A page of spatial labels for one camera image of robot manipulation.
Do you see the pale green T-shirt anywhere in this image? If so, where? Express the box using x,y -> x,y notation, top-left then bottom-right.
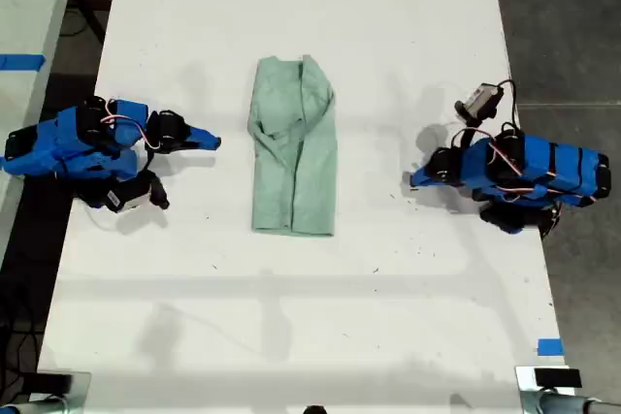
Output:
245,53 -> 339,239

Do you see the long blue tape strip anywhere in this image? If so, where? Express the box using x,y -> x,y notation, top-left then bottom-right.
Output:
0,53 -> 48,71

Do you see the short blue tape strip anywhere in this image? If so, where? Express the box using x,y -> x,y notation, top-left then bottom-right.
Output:
537,337 -> 566,358

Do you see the small black box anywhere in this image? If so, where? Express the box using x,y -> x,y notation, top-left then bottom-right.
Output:
534,368 -> 582,389
33,372 -> 74,397

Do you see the grey metal pole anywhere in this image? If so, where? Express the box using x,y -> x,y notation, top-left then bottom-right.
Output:
0,397 -> 72,414
521,389 -> 621,414

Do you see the black camera stalk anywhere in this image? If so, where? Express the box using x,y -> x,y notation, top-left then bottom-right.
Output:
455,111 -> 488,148
140,150 -> 160,178

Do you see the black white-labelled camera box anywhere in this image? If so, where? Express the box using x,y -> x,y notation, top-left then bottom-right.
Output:
105,170 -> 171,214

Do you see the grey black camera box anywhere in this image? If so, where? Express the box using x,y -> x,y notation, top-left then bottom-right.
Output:
454,82 -> 506,120

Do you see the black camera cable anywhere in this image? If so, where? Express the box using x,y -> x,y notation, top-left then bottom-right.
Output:
497,78 -> 519,129

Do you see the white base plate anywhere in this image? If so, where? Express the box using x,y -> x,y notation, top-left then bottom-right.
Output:
514,365 -> 577,394

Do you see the grey base plate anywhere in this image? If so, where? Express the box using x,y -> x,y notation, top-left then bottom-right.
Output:
28,370 -> 92,403

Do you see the black floor cable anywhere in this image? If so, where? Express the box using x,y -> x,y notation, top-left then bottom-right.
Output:
0,306 -> 48,403

